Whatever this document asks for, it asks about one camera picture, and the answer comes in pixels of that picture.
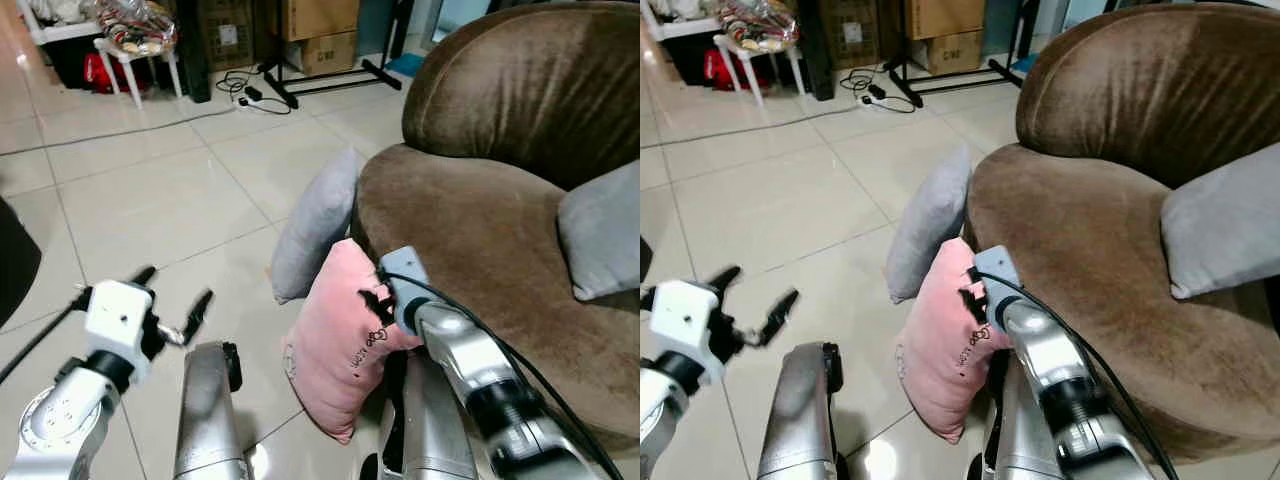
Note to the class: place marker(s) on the silver right robot leg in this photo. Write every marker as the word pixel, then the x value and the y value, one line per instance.
pixel 425 430
pixel 1015 440

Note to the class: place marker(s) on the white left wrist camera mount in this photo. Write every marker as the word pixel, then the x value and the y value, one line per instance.
pixel 685 325
pixel 115 320

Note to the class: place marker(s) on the clear bag of snacks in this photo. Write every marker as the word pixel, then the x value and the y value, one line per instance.
pixel 757 22
pixel 135 25

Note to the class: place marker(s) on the white shelf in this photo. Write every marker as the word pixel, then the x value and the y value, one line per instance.
pixel 55 30
pixel 680 25

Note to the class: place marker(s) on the grey pillow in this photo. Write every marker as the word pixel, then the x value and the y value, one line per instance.
pixel 928 225
pixel 1225 230
pixel 315 230
pixel 605 235

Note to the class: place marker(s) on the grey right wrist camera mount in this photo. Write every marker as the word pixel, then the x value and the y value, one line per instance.
pixel 405 272
pixel 998 270

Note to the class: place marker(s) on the silver robot leg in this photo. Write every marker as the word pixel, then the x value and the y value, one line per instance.
pixel 795 420
pixel 425 430
pixel 205 420
pixel 1015 440

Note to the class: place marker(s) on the black rounded object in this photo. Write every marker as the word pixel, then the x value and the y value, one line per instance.
pixel 15 265
pixel 645 262

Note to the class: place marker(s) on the blue flat item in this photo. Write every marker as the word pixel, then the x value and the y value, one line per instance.
pixel 405 66
pixel 1025 64

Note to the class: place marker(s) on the brown velvet sofa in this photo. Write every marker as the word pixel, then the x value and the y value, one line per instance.
pixel 1090 230
pixel 480 220

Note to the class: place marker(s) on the large tan cardboard box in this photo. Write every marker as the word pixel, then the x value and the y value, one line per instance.
pixel 945 16
pixel 320 18

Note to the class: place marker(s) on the black tall cabinet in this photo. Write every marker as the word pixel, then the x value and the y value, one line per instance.
pixel 815 50
pixel 192 50

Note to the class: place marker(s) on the black metal rack stand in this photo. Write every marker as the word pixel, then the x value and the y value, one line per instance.
pixel 950 80
pixel 330 80

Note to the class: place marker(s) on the white power strip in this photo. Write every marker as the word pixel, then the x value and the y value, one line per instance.
pixel 874 97
pixel 248 97

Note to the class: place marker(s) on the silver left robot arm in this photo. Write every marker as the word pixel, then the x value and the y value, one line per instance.
pixel 55 420
pixel 660 420

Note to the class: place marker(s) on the pink pillow with print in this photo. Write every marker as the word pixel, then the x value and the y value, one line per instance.
pixel 940 340
pixel 340 330

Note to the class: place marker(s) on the white plastic stool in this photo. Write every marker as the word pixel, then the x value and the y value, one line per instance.
pixel 137 62
pixel 757 58

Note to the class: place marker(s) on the silver left robot leg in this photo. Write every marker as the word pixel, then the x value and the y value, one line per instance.
pixel 205 420
pixel 795 420

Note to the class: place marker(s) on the small tan cardboard box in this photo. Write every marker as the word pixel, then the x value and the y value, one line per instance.
pixel 955 52
pixel 330 55

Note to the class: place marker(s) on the dark brown cardboard box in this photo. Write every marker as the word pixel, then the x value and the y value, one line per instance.
pixel 852 30
pixel 230 30

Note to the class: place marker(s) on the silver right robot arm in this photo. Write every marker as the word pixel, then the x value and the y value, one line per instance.
pixel 490 390
pixel 1075 400

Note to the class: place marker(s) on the red bag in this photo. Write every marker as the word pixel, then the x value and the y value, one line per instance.
pixel 722 68
pixel 102 72

